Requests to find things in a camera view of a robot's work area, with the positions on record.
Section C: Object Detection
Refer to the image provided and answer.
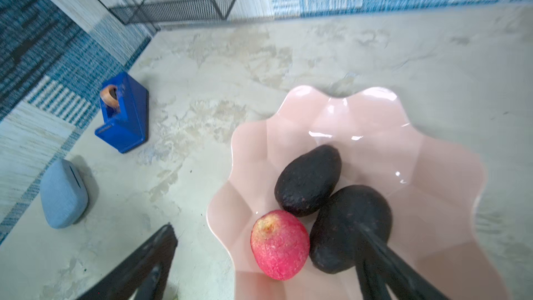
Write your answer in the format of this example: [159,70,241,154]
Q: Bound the pink scalloped fruit bowl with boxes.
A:
[207,86,510,299]

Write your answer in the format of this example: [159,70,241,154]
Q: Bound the blue tape dispenser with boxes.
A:
[94,72,149,154]

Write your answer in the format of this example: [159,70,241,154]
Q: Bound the fake red apple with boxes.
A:
[250,210,310,281]

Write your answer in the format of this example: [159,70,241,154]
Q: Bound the grey-blue oval stone object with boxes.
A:
[40,159,89,229]

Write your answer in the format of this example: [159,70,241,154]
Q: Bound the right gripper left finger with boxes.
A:
[79,224,178,299]

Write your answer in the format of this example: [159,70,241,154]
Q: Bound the dark fake avocado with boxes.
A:
[274,144,342,218]
[310,185,393,274]

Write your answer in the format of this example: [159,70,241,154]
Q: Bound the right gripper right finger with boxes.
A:
[355,224,447,299]

